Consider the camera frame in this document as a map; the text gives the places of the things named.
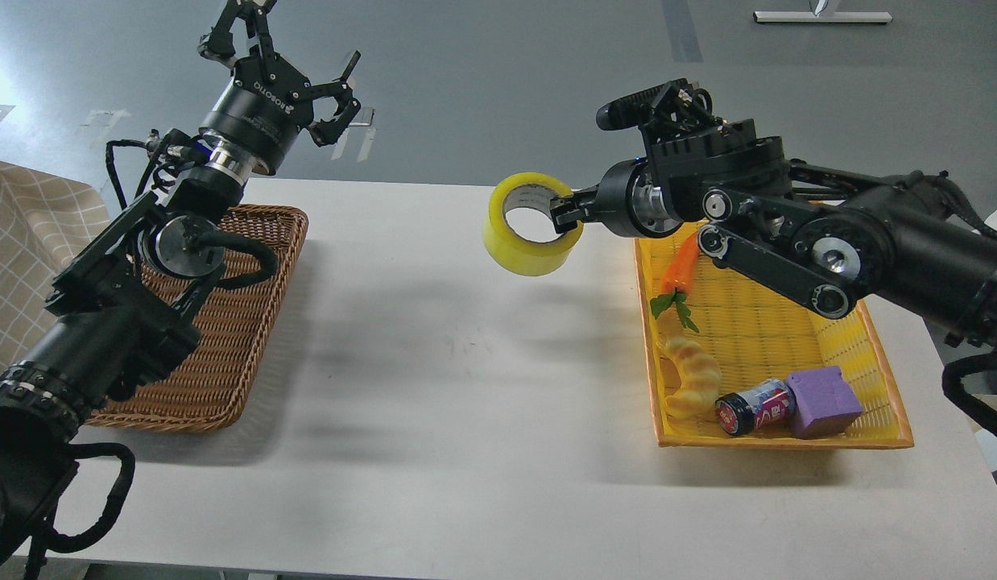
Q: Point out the beige checkered cloth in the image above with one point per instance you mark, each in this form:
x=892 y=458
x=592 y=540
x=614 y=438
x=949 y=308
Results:
x=45 y=220

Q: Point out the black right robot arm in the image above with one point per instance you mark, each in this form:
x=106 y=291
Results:
x=821 y=237

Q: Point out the small dark can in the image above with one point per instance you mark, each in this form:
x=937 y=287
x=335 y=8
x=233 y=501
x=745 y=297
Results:
x=743 y=412

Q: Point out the yellow plastic basket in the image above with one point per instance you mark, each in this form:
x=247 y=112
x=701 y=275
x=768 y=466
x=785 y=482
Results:
x=754 y=334

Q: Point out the brown wicker basket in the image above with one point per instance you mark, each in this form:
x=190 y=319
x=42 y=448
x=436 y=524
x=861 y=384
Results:
x=211 y=388

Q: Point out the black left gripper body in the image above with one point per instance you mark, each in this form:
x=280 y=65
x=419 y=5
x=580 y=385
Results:
x=259 y=113

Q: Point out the yellow tape roll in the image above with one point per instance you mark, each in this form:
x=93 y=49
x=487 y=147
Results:
x=519 y=232

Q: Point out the yellow toy croissant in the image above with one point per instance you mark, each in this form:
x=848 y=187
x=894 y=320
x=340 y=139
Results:
x=699 y=374

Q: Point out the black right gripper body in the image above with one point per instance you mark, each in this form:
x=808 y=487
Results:
x=630 y=203

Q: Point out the purple foam block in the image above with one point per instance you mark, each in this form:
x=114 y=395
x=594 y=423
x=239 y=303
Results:
x=826 y=404

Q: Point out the orange toy carrot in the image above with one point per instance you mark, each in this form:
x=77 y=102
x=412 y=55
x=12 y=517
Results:
x=677 y=283

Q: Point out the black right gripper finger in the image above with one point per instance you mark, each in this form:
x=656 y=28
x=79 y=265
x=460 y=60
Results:
x=567 y=212

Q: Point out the white metal stand base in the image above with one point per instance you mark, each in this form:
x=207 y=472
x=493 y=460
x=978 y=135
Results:
x=823 y=12

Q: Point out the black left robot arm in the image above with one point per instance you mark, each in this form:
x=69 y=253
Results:
x=125 y=305

